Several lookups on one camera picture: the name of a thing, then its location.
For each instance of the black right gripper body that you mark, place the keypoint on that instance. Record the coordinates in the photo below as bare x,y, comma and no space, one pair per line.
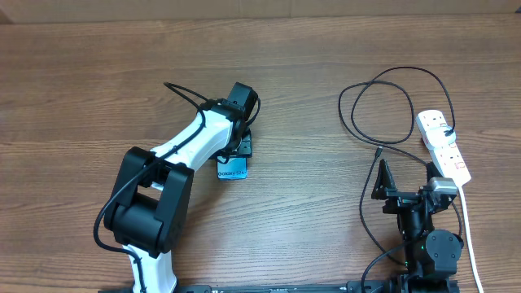
398,198

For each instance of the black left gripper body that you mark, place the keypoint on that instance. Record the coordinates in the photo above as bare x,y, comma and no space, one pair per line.
245,148

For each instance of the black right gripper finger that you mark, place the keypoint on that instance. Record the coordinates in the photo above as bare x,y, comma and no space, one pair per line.
385,185
432,171

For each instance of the blue Galaxy smartphone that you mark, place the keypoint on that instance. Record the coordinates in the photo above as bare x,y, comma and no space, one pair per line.
234,169

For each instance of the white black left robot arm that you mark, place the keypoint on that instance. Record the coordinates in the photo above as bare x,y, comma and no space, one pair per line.
147,209

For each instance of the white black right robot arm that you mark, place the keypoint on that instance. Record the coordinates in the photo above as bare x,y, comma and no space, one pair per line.
431,255

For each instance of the white charger plug adapter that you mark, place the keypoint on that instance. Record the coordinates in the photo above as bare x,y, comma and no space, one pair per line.
438,137

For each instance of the white power strip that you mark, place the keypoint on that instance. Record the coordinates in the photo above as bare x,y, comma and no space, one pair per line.
447,159

